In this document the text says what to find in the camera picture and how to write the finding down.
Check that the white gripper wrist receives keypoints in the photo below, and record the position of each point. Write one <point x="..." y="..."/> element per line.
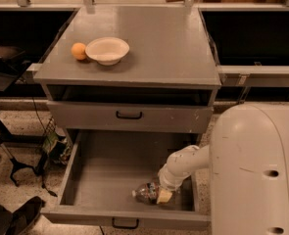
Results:
<point x="170" y="181"/>

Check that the clear plastic water bottle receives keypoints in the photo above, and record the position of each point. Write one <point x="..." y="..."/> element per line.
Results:
<point x="147" y="193"/>

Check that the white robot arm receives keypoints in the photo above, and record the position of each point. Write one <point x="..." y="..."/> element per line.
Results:
<point x="248" y="158"/>

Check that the open grey middle drawer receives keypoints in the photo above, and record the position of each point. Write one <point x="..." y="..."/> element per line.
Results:
<point x="107" y="166"/>

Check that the closed grey upper drawer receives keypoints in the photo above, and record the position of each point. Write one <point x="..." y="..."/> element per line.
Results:
<point x="151" y="118"/>

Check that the grey drawer cabinet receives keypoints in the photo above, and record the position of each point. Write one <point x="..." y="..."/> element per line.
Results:
<point x="169" y="60"/>

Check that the black tripod stand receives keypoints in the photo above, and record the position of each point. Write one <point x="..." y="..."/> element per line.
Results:
<point x="16" y="164"/>

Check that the white bowl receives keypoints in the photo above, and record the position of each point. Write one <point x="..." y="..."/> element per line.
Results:
<point x="107" y="51"/>

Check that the black shoe bottom left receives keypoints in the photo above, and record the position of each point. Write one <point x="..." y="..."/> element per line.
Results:
<point x="17" y="222"/>

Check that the orange fruit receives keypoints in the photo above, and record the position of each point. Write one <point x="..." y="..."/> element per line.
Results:
<point x="78" y="51"/>

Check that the black device on stand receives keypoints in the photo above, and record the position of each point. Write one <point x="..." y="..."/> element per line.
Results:
<point x="13" y="64"/>

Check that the wire basket with items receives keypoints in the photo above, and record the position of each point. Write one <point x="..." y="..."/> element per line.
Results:
<point x="55" y="144"/>

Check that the metal shelf rail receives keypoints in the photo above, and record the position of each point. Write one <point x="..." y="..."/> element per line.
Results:
<point x="254" y="76"/>

